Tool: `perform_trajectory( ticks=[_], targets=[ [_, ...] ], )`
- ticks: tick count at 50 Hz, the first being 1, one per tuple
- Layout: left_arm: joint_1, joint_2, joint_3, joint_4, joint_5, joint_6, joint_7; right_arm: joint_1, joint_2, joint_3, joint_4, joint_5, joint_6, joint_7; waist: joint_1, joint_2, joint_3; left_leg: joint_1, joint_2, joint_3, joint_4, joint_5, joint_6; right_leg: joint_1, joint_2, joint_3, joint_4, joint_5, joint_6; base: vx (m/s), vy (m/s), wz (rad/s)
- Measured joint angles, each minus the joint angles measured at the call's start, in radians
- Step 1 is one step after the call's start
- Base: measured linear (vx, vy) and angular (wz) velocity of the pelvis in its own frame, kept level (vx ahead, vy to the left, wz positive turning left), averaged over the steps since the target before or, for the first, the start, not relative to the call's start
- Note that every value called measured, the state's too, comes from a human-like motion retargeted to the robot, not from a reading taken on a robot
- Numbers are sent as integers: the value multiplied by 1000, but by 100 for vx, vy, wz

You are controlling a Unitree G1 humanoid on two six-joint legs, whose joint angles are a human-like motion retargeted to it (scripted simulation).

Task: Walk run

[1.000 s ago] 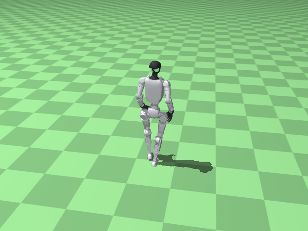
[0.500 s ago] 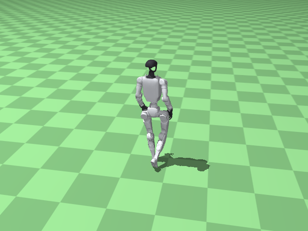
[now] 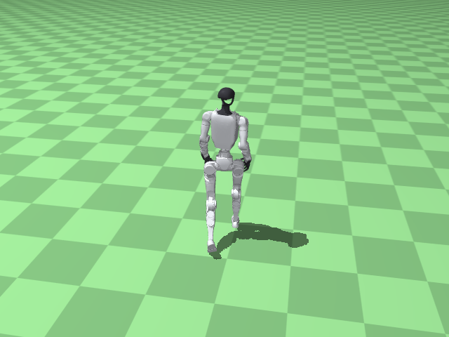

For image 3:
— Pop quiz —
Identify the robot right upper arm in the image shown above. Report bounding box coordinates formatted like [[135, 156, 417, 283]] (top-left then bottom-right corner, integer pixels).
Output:
[[236, 115, 249, 150]]

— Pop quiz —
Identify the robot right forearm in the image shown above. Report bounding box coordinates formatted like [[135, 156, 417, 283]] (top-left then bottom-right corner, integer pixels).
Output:
[[241, 142, 252, 163]]

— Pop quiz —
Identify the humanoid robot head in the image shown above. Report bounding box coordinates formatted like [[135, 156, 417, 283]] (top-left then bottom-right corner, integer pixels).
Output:
[[217, 88, 235, 116]]

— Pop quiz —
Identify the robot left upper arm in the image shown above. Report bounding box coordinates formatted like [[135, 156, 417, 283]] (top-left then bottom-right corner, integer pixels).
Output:
[[200, 111, 213, 143]]

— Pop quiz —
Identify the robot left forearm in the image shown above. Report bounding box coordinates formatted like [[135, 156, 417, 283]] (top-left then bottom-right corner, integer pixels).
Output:
[[199, 136, 208, 158]]

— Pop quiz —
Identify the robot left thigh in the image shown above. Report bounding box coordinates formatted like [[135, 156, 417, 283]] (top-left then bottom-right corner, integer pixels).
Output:
[[204, 160, 217, 211]]

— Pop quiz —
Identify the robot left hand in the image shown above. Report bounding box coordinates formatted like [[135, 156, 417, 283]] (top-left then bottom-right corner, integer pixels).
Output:
[[201, 154, 213, 163]]

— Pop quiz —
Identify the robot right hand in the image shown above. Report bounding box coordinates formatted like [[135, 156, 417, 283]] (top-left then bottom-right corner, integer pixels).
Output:
[[241, 158, 251, 172]]

